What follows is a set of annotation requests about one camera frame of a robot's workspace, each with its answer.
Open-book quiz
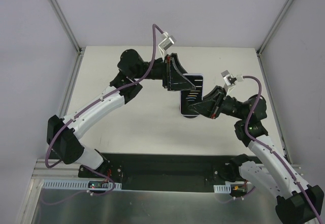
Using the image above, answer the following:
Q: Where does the right white cable duct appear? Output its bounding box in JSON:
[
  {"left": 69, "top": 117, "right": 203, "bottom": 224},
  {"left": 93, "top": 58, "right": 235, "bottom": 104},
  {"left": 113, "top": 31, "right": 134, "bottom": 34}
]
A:
[{"left": 213, "top": 184, "right": 232, "bottom": 194}]

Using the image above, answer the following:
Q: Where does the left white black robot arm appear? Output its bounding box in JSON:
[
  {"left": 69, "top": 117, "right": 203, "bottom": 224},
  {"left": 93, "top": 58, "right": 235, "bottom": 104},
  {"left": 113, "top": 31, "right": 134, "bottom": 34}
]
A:
[{"left": 46, "top": 49, "right": 195, "bottom": 178}]

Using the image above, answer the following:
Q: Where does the left white cable duct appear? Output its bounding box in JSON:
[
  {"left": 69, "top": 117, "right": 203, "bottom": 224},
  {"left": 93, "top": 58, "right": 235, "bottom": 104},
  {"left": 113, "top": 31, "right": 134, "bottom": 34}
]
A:
[{"left": 43, "top": 179, "right": 122, "bottom": 191}]

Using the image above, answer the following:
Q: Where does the white cable duct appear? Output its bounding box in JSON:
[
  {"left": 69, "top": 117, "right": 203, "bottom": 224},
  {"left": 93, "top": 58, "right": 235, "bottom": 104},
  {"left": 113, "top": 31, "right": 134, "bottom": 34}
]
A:
[
  {"left": 43, "top": 179, "right": 122, "bottom": 191},
  {"left": 213, "top": 184, "right": 232, "bottom": 194}
]

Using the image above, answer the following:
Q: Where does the black phone stand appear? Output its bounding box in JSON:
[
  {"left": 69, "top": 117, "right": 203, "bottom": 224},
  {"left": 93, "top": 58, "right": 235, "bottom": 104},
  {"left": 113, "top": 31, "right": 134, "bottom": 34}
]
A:
[{"left": 182, "top": 115, "right": 199, "bottom": 119}]

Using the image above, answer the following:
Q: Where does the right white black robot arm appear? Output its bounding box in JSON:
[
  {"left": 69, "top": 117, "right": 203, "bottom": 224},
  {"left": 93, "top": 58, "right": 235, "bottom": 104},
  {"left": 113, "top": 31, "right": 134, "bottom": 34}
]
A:
[{"left": 181, "top": 85, "right": 324, "bottom": 223}]

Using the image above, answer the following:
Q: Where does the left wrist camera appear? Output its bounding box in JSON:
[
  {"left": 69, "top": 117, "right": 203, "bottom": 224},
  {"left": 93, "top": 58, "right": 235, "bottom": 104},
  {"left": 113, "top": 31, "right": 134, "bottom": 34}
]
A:
[{"left": 158, "top": 32, "right": 176, "bottom": 57}]

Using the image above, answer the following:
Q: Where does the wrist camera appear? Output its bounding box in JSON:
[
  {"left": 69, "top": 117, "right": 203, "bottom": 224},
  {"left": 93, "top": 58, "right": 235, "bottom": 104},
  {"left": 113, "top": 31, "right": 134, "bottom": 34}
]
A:
[
  {"left": 221, "top": 70, "right": 244, "bottom": 96},
  {"left": 158, "top": 32, "right": 176, "bottom": 57}
]

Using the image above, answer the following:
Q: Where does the right aluminium frame post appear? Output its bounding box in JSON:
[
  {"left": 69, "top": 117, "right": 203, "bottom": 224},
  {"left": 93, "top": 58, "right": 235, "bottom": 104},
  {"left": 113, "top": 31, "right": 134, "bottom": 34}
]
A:
[{"left": 256, "top": 0, "right": 307, "bottom": 56}]

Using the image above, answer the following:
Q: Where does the aluminium frame post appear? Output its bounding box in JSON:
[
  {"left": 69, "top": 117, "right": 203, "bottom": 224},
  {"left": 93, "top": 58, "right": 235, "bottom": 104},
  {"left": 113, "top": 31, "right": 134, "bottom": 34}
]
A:
[
  {"left": 256, "top": 0, "right": 307, "bottom": 56},
  {"left": 38, "top": 0, "right": 83, "bottom": 54}
]

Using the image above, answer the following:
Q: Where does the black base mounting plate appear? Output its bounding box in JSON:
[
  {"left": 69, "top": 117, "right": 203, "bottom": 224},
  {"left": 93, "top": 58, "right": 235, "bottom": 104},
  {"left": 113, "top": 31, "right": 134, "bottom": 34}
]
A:
[{"left": 49, "top": 151, "right": 257, "bottom": 191}]

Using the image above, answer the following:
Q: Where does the purple smartphone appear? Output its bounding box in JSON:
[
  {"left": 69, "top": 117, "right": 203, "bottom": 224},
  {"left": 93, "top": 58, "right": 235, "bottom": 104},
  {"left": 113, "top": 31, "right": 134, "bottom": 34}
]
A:
[{"left": 179, "top": 74, "right": 204, "bottom": 115}]

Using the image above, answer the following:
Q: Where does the left aluminium frame post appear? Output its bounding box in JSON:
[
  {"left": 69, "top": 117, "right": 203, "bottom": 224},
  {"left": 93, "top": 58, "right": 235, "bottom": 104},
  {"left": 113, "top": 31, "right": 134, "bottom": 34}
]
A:
[{"left": 38, "top": 0, "right": 83, "bottom": 54}]

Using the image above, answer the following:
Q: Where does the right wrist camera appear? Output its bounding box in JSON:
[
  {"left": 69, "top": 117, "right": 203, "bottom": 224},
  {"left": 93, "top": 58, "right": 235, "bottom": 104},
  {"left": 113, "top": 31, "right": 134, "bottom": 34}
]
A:
[{"left": 221, "top": 70, "right": 244, "bottom": 96}]

